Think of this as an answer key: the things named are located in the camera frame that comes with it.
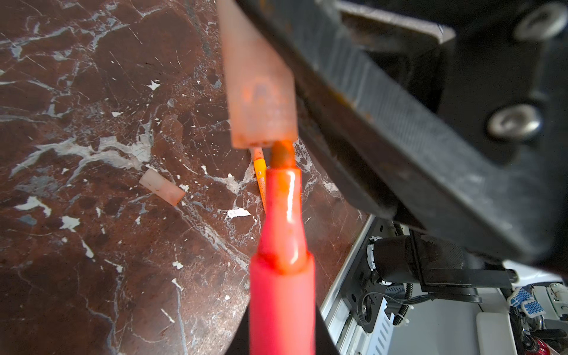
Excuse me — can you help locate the orange highlighter pen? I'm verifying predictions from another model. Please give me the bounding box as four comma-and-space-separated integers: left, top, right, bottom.
250, 147, 267, 210

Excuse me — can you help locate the aluminium front rail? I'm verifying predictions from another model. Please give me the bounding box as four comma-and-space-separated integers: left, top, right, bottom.
320, 216, 395, 354

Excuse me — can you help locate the translucent pen cap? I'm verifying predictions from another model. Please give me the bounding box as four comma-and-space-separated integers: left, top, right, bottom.
217, 0, 299, 149
139, 169, 186, 206

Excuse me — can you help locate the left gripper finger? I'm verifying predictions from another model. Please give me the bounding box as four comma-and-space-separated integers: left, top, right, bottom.
238, 1, 567, 266

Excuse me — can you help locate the pink highlighter pen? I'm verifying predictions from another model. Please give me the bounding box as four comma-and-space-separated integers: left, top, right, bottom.
248, 141, 316, 354

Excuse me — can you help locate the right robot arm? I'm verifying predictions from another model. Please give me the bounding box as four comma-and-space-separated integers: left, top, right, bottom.
356, 229, 567, 354

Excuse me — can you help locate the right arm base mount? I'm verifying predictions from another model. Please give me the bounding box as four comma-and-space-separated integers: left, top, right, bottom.
340, 217, 413, 334

